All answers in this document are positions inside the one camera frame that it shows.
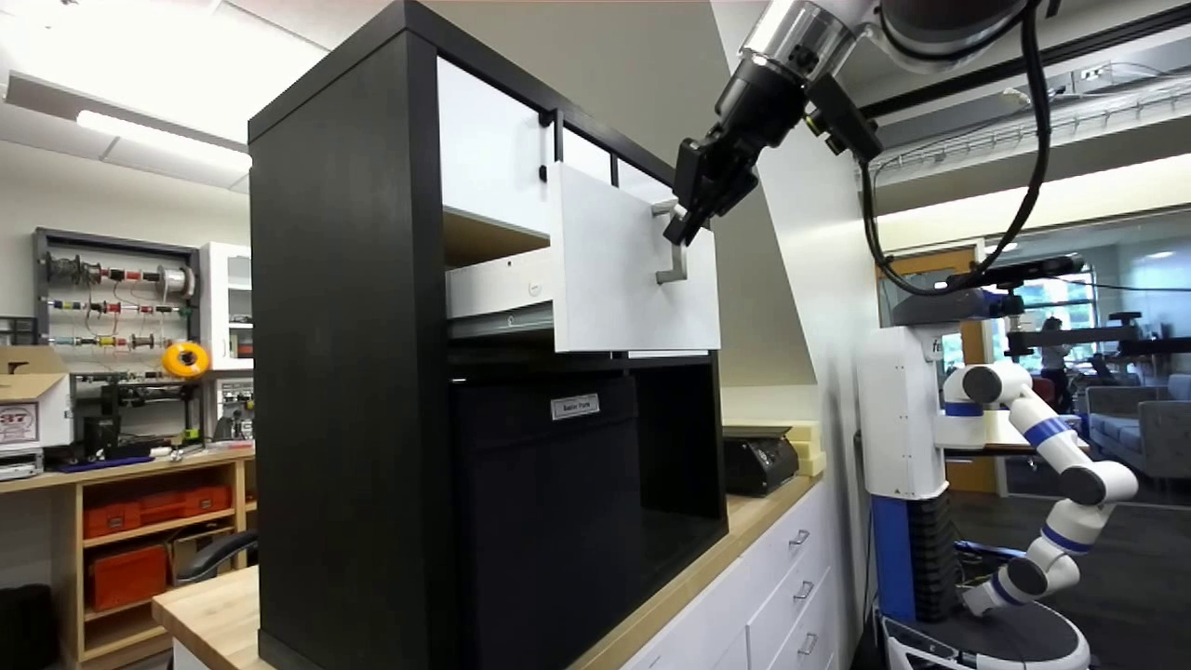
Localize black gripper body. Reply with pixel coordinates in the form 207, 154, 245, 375
703, 52, 810, 180

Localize white drawer with grey handle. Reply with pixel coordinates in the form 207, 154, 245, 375
441, 161, 724, 362

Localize blue and white robot torso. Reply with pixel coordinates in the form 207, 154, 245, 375
857, 324, 1098, 670

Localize black fabric bin with label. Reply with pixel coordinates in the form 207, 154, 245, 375
450, 367, 650, 670

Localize white counter cabinet with drawers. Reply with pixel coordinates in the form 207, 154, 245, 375
616, 478, 867, 670

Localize black wooden shelf unit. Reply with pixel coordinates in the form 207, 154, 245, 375
245, 0, 734, 670

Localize yellow tape roll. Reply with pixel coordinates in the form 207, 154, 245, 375
161, 340, 216, 387

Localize grey tool rack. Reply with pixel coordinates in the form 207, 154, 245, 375
28, 222, 207, 365

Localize black bench tools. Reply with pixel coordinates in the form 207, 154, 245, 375
69, 367, 207, 460

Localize long red storage bin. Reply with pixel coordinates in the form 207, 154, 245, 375
80, 480, 238, 544

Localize small red storage bin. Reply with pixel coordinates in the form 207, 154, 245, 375
80, 541, 176, 616

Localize white machine with cardboard box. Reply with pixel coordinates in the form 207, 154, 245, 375
0, 344, 77, 483

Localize wooden workbench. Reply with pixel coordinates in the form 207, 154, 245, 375
0, 442, 260, 670

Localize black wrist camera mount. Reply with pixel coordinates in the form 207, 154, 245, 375
799, 75, 887, 166

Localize white drawer with black handle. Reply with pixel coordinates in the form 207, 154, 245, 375
434, 52, 682, 233

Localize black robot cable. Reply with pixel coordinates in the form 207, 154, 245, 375
857, 0, 1056, 303

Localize black hose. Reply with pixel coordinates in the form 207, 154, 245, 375
168, 526, 260, 588

